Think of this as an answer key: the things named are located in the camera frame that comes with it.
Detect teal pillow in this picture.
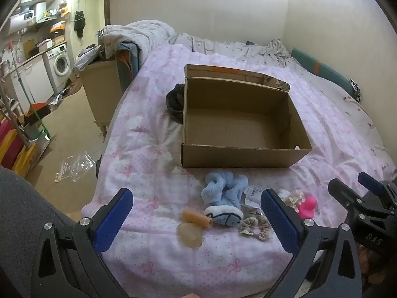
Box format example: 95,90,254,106
292,48,357,95

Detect tan rubber tube toy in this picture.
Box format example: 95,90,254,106
181,209,214,228

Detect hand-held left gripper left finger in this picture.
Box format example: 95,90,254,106
35,188,134,298

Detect black hanging bag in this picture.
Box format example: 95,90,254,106
74,11,86,38

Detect folded blue orange clothes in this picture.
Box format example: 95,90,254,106
114,42,144,83

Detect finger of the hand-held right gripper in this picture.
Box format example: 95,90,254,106
357,171,397,207
328,178,362,221

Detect clear plastic packaging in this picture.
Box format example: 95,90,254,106
55,152,97,183

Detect dark grey striped cloth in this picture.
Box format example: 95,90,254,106
165,84,187,125

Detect black white checkered cloth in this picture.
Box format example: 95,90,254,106
349,79,363,104

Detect pink rubber duck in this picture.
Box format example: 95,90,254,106
295,195,317,218

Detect white water heater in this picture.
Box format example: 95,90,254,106
6,10,36,35

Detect person's grey trouser leg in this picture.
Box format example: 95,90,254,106
0,166,104,298

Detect pink yellow storage boxes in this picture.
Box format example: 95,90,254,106
0,115,39,179

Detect white sock with blue print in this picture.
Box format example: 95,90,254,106
204,205,244,226

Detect white floral scrunchie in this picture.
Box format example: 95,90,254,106
277,189,303,207

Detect mop with metal pole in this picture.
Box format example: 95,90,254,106
8,41,51,142

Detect grey cloth pile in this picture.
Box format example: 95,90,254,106
73,45,107,72

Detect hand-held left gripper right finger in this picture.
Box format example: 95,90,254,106
261,188,363,298

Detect translucent yellow squishy toy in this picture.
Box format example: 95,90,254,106
177,223,203,249

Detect grey floral comforter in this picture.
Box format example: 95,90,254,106
99,20,176,59

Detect beige scrunchie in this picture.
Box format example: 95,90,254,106
238,215,272,241

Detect cardboard box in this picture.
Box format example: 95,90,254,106
181,64,313,169

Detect clear plastic packet with label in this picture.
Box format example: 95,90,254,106
243,186,264,207

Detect white washing machine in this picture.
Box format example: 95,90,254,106
46,44,71,90

